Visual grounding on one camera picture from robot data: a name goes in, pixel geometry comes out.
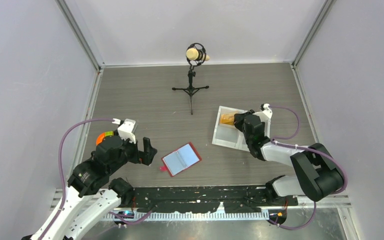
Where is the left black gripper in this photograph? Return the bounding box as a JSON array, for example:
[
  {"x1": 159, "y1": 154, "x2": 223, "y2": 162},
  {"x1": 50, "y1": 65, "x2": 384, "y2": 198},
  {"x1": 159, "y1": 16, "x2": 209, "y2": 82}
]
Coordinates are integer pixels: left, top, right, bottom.
[{"x1": 108, "y1": 133, "x2": 157, "y2": 174}]

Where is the orange credit card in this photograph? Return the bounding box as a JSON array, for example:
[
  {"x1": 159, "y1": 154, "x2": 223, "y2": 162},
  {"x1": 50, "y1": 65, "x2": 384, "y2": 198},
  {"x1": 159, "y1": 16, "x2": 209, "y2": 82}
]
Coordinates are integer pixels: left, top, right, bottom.
[{"x1": 219, "y1": 112, "x2": 235, "y2": 126}]

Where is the red card holder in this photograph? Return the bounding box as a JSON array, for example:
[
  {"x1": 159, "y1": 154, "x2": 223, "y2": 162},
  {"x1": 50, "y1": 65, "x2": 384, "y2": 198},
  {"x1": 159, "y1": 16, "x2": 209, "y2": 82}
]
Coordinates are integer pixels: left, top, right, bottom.
[{"x1": 160, "y1": 142, "x2": 202, "y2": 177}]

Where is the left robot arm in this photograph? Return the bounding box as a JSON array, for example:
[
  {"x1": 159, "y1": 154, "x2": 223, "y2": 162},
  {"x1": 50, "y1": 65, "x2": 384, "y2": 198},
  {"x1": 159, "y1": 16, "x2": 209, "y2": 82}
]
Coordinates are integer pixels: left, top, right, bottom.
[{"x1": 23, "y1": 135, "x2": 158, "y2": 240}]

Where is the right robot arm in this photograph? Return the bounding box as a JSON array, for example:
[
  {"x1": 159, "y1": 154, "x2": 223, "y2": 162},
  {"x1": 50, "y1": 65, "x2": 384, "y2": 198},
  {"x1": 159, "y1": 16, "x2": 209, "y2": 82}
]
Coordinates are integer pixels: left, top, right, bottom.
[{"x1": 233, "y1": 111, "x2": 348, "y2": 205}]

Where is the white two-compartment tray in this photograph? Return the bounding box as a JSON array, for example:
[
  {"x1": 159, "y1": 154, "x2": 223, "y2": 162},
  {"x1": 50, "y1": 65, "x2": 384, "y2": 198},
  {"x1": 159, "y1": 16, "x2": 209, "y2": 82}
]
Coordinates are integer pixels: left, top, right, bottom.
[{"x1": 211, "y1": 105, "x2": 272, "y2": 153}]

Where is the orange curved plastic piece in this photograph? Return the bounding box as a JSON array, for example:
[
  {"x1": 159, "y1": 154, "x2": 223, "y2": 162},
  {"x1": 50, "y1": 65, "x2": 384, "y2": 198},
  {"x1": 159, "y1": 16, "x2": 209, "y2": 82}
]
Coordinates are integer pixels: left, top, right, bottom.
[{"x1": 95, "y1": 131, "x2": 114, "y2": 146}]

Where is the black microphone tripod stand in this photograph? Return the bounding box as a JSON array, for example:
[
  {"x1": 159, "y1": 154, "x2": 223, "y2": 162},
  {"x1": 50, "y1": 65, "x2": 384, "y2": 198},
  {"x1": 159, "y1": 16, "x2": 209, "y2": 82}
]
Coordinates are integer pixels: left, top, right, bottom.
[{"x1": 172, "y1": 42, "x2": 210, "y2": 115}]

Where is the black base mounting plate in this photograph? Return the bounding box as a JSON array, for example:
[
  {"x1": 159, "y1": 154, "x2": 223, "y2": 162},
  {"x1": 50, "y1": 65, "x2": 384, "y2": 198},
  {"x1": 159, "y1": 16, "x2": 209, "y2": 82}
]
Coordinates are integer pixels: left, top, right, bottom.
[{"x1": 122, "y1": 185, "x2": 298, "y2": 214}]

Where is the beige microphone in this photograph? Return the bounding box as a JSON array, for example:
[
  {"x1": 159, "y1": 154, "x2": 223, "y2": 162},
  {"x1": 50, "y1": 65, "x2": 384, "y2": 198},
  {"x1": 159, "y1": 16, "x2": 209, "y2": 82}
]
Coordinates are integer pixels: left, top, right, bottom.
[{"x1": 185, "y1": 47, "x2": 210, "y2": 62}]

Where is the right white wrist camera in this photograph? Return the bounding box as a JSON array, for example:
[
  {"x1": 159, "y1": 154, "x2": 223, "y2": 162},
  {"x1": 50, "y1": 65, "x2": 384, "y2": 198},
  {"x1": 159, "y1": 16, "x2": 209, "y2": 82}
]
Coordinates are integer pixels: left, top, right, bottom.
[{"x1": 253, "y1": 103, "x2": 273, "y2": 123}]

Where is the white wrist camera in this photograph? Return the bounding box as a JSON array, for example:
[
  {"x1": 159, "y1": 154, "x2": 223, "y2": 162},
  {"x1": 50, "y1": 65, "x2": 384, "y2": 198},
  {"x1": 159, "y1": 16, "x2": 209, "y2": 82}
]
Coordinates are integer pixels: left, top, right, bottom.
[
  {"x1": 253, "y1": 103, "x2": 273, "y2": 123},
  {"x1": 112, "y1": 118, "x2": 137, "y2": 144}
]

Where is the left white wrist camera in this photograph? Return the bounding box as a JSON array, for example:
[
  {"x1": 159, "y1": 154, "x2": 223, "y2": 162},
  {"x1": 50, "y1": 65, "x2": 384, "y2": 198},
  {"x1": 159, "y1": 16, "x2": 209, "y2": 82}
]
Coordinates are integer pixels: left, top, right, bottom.
[{"x1": 112, "y1": 118, "x2": 137, "y2": 144}]

